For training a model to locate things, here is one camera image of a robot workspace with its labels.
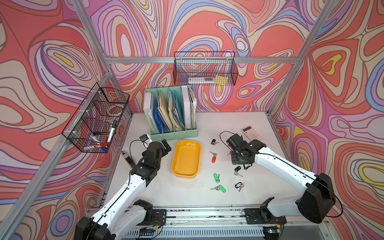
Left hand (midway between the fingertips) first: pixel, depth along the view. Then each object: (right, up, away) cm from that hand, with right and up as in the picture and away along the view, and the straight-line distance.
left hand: (161, 143), depth 81 cm
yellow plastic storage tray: (+13, -12, +17) cm, 24 cm away
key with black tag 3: (+44, -24, +3) cm, 51 cm away
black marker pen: (-21, +6, -13) cm, 25 cm away
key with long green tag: (+31, -21, +6) cm, 38 cm away
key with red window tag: (+31, -11, +14) cm, 36 cm away
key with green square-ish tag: (+33, -25, +3) cm, 41 cm away
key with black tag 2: (+44, -17, +8) cm, 48 cm away
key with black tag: (+32, -1, +21) cm, 38 cm away
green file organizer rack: (+4, +18, +10) cm, 21 cm away
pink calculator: (+58, +4, +24) cm, 63 cm away
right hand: (+43, -10, 0) cm, 45 cm away
